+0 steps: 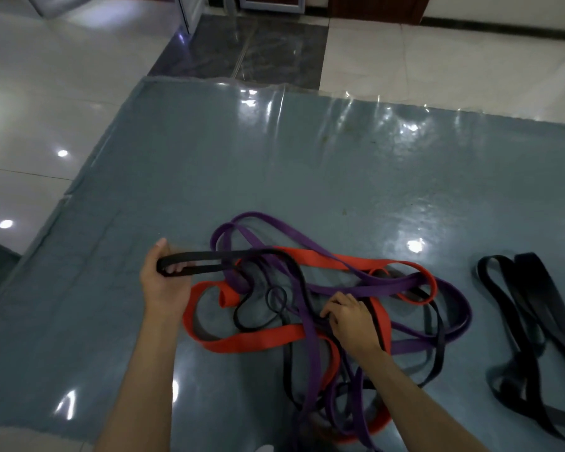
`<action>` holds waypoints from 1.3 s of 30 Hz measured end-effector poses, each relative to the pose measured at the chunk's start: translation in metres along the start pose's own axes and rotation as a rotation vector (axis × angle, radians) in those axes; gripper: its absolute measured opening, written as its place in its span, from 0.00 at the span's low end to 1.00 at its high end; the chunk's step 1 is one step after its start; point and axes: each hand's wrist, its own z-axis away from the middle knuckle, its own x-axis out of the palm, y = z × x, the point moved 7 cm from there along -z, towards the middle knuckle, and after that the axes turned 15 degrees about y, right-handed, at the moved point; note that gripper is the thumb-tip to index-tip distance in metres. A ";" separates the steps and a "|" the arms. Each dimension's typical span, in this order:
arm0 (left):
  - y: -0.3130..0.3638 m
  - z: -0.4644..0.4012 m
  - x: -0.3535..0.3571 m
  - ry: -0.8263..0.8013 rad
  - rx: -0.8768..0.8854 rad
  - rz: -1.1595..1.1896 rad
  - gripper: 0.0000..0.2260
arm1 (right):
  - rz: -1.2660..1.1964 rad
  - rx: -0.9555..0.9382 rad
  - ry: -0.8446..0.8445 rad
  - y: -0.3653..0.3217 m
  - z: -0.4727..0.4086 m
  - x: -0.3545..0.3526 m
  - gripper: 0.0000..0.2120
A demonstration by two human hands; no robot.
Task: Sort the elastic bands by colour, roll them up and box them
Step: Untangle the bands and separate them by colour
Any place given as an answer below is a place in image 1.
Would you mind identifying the teal felt table cover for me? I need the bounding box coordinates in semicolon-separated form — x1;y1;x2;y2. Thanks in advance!
0;75;565;452

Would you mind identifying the dark brown wooden door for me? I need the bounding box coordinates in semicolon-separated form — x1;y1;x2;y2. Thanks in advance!
327;0;432;26

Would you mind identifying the person's left hand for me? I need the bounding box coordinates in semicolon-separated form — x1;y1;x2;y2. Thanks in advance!
139;237;196;321

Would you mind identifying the wide black resistance band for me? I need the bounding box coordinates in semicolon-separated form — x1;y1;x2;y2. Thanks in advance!
476;252;565;446

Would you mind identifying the person's right hand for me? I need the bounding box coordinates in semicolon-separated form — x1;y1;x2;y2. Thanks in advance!
319;291;385;361

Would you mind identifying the white open door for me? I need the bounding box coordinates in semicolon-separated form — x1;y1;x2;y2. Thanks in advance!
24;0;93;19

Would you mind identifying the narrow black resistance band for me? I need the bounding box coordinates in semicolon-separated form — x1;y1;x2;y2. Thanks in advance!
156;247;448;419

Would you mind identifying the red resistance band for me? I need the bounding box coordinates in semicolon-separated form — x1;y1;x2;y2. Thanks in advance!
182;247;439;446

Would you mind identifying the narrow white door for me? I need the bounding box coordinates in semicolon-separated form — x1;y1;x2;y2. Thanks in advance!
173;0;206;36

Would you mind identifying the white framed glass door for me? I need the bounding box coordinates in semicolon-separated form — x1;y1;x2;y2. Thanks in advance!
237;0;307;14

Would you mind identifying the person's right forearm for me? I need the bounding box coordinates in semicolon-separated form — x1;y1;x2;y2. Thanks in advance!
355;345;488;452

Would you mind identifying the person's left forearm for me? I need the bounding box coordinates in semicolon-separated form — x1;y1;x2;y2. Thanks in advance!
94;308;180;452

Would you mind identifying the purple band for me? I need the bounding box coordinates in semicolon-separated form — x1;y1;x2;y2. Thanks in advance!
210;211;473;452

